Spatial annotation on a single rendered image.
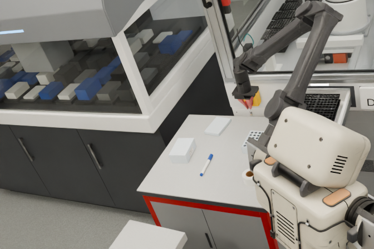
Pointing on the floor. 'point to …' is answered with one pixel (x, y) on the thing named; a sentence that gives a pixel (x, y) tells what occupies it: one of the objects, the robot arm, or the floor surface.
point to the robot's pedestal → (148, 237)
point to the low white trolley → (210, 189)
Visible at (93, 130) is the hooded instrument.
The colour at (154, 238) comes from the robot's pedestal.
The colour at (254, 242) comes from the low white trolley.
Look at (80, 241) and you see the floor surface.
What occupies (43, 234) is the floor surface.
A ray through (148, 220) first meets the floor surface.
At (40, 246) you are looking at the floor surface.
